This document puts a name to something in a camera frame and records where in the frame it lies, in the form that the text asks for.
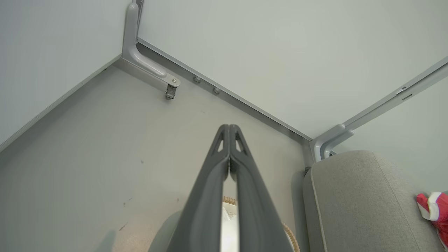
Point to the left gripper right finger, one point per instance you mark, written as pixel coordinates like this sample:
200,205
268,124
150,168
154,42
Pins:
255,217

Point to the grey fabric sofa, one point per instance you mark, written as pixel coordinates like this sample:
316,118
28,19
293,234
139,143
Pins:
367,210

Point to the wicker laundry basket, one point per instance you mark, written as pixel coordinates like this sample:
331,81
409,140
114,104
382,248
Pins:
293,239

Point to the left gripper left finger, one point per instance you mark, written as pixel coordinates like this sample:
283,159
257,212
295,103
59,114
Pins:
204,210

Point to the grey partition corner foot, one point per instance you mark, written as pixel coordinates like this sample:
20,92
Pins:
336,140
320,143

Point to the red and white garment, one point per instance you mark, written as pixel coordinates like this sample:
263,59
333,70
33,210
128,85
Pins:
441,217

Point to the small black caster wheel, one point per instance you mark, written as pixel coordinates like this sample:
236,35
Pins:
170,92

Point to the grey partition foot bracket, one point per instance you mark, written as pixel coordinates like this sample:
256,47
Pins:
140,59

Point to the small grey partition bolt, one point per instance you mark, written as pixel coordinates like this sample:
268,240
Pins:
197,79
216,90

